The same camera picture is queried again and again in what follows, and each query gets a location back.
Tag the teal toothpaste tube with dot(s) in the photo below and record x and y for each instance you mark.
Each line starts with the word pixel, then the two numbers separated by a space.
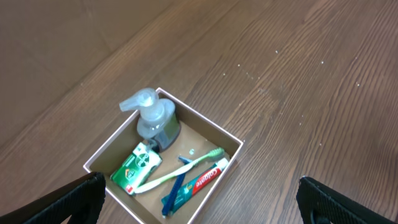
pixel 192 187

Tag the clear soap pump bottle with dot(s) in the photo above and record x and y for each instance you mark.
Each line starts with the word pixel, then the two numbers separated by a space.
pixel 157 122

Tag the green toothbrush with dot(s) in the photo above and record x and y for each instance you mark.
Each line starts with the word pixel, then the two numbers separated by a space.
pixel 213 154

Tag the pink open box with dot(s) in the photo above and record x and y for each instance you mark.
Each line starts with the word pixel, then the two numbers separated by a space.
pixel 198 136

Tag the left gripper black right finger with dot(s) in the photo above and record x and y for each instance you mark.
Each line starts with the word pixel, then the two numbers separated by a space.
pixel 320 204

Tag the blue disposable razor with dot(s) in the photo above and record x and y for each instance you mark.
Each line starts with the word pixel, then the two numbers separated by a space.
pixel 169 200

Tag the green soap bar packet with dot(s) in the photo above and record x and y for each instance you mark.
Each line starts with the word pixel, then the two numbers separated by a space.
pixel 136 169

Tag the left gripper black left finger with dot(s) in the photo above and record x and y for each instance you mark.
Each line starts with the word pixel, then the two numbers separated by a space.
pixel 80 201

